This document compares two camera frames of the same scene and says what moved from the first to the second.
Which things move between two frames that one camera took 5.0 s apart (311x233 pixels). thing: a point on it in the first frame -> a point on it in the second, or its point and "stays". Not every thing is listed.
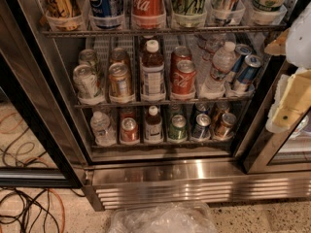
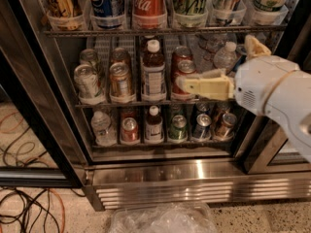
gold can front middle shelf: [120, 81] stays
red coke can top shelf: [148, 12] stays
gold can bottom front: [224, 129] stays
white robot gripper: [300, 39] -> [259, 83]
